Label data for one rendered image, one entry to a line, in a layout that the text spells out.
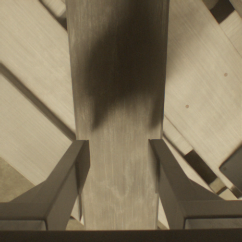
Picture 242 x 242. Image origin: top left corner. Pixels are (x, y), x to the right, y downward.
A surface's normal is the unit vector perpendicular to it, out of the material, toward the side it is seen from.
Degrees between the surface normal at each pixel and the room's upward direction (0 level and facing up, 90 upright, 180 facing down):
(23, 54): 0
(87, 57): 0
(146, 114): 0
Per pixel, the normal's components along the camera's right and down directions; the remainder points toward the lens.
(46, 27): 0.00, 0.26
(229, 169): -0.80, -0.58
